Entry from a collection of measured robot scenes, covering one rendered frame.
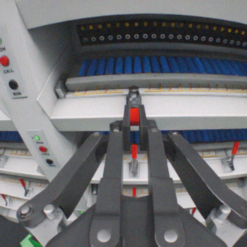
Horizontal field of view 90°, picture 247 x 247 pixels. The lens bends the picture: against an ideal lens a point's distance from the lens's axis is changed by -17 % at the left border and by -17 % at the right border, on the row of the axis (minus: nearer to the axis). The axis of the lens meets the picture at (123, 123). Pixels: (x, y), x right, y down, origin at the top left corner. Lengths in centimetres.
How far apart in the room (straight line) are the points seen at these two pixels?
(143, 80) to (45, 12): 20
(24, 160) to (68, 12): 44
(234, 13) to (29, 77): 33
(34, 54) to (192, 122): 30
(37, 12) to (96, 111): 18
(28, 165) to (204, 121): 49
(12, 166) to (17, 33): 41
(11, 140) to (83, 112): 37
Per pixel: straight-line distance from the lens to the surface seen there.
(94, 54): 38
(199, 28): 40
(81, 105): 29
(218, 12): 25
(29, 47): 27
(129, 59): 35
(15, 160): 56
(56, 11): 24
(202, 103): 30
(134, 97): 25
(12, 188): 79
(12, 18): 27
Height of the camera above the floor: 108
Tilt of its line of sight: 36 degrees down
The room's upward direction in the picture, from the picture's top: 4 degrees counter-clockwise
